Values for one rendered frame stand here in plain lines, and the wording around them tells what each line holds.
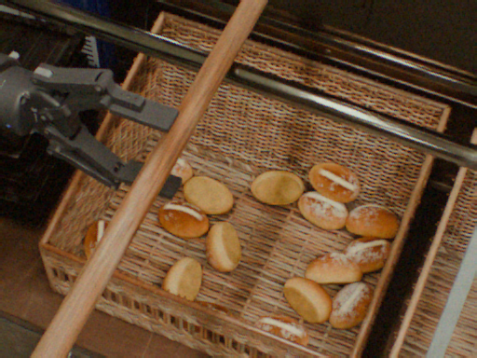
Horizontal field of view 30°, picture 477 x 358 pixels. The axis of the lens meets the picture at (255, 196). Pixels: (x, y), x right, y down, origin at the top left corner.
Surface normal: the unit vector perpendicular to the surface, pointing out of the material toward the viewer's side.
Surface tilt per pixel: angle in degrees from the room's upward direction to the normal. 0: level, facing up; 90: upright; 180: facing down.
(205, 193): 26
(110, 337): 0
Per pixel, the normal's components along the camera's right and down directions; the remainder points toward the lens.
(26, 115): 0.92, 0.33
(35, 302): 0.04, -0.58
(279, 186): 0.07, 0.25
